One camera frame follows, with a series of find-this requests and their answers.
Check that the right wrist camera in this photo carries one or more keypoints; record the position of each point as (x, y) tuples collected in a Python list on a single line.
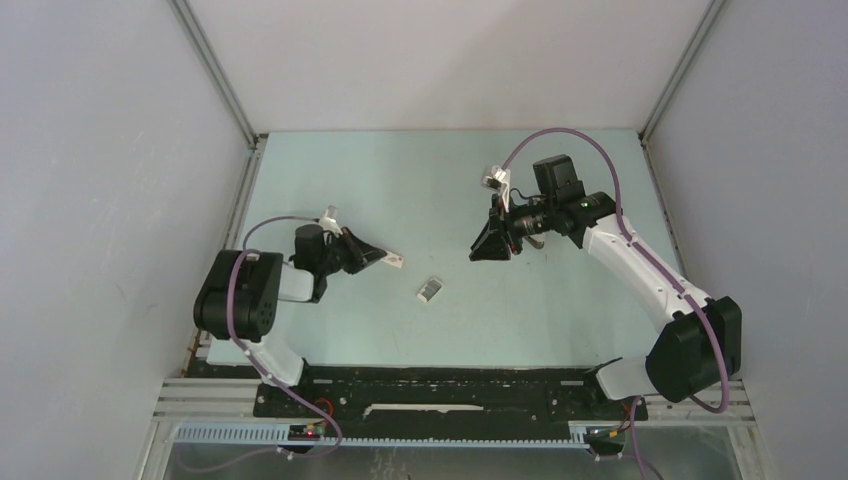
[(498, 180)]

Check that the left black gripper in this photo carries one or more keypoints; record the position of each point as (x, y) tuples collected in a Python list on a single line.
[(360, 253)]

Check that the staple box tray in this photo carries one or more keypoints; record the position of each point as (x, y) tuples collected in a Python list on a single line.
[(429, 289)]

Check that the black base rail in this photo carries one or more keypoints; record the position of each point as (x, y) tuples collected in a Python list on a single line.
[(459, 404)]

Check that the beige brown mini stapler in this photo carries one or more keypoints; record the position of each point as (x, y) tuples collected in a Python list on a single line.
[(536, 241)]

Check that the white staple box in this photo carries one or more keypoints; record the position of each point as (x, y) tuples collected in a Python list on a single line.
[(393, 260)]

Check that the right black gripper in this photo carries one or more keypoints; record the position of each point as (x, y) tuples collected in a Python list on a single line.
[(492, 241)]

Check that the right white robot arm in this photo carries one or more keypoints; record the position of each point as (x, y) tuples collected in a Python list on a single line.
[(699, 336)]

